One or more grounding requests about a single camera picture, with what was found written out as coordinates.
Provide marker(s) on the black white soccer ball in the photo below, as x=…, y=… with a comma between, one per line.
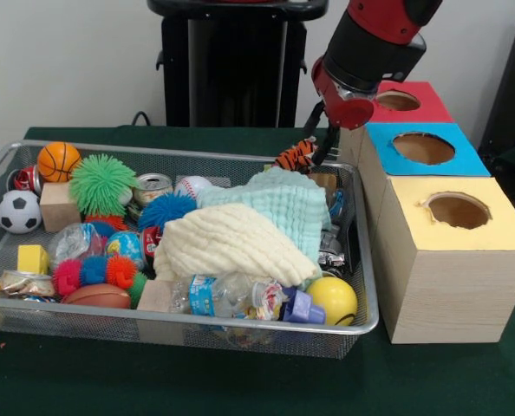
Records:
x=18, y=212

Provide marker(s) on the cream waffle cloth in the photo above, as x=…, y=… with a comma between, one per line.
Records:
x=231, y=242

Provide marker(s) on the orange basketball toy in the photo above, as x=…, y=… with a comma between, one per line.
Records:
x=58, y=161

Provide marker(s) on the striped tiger plush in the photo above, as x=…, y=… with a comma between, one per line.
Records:
x=294, y=155

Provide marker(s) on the white baseball toy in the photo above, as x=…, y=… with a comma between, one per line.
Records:
x=192, y=186

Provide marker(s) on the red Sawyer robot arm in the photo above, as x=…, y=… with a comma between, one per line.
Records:
x=370, y=56

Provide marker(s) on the yellow smiley ball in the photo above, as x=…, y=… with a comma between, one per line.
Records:
x=333, y=299

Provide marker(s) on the purple plastic toy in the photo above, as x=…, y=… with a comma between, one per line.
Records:
x=303, y=307

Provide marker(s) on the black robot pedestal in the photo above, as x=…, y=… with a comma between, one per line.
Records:
x=236, y=65

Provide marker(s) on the black stand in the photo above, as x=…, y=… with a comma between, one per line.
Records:
x=513, y=108

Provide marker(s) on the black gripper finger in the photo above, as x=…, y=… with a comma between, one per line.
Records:
x=314, y=118
x=327, y=145

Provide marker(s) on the wooden three-hole box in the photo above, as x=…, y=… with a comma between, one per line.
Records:
x=457, y=294

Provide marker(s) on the silver mesh bin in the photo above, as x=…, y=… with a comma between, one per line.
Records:
x=240, y=333

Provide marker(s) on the plain wooden block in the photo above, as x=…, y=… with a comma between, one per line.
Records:
x=153, y=297
x=60, y=208

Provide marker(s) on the brown football toy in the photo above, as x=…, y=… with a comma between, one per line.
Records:
x=97, y=297

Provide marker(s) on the silver metallic toy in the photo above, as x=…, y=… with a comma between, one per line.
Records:
x=330, y=255

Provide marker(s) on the blue globe ball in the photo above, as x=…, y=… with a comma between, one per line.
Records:
x=125, y=247

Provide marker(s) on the blue spiky ball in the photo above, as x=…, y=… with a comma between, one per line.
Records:
x=162, y=210

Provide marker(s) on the yellow plastic block toy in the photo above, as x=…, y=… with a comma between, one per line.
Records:
x=33, y=260

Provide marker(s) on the dark green tablecloth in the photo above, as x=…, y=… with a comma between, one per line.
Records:
x=240, y=385

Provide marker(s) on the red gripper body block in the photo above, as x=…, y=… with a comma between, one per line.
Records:
x=348, y=112

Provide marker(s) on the crushed clear plastic bottle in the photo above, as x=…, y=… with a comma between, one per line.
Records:
x=73, y=242
x=223, y=294

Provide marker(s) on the mint waffle cloth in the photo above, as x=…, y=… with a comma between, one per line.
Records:
x=283, y=199

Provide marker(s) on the silver drink can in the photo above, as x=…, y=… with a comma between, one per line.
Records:
x=153, y=188

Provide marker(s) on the red drink can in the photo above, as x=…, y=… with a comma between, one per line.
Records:
x=27, y=178

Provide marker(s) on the green spiky ball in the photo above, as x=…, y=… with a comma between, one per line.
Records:
x=103, y=184

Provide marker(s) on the multicolour spiky caterpillar toy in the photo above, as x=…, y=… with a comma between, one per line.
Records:
x=95, y=271

